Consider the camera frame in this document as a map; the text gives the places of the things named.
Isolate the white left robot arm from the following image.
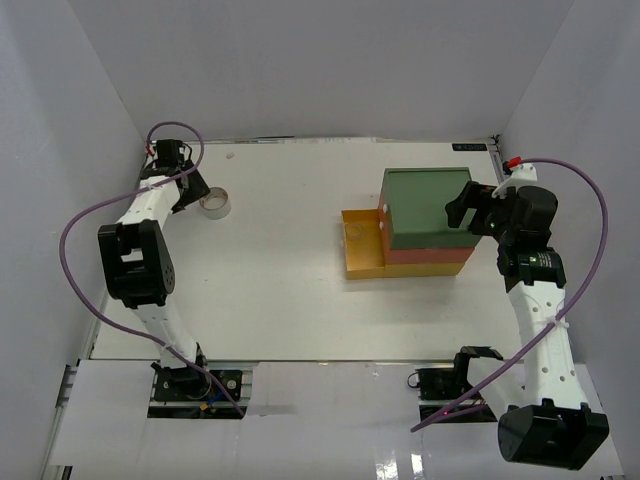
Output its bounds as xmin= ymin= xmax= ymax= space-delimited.
xmin=97 ymin=139 xmax=212 ymax=399

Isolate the large clear tape roll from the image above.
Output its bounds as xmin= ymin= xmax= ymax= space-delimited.
xmin=199 ymin=187 xmax=231 ymax=220

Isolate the yellow drawer box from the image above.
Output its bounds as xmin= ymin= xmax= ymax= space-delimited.
xmin=384 ymin=262 xmax=465 ymax=278

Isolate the yellow drawer tray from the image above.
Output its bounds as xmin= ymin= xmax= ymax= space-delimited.
xmin=341 ymin=209 xmax=385 ymax=280

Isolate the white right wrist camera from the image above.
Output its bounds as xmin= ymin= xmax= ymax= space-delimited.
xmin=492 ymin=157 xmax=538 ymax=198

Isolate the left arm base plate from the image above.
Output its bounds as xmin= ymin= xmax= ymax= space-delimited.
xmin=152 ymin=368 xmax=244 ymax=404

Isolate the black label right corner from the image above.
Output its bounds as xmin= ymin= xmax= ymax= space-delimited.
xmin=452 ymin=143 xmax=488 ymax=152

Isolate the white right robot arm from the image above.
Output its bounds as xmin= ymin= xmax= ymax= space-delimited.
xmin=445 ymin=181 xmax=609 ymax=471

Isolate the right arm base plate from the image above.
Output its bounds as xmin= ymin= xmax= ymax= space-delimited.
xmin=407 ymin=367 xmax=471 ymax=403

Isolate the green drawer box shell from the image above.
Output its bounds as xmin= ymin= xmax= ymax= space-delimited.
xmin=380 ymin=167 xmax=480 ymax=250

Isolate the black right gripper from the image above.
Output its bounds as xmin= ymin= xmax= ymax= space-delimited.
xmin=445 ymin=182 xmax=517 ymax=245

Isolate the small clear tape roll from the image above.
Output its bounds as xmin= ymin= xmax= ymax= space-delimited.
xmin=344 ymin=223 xmax=363 ymax=241

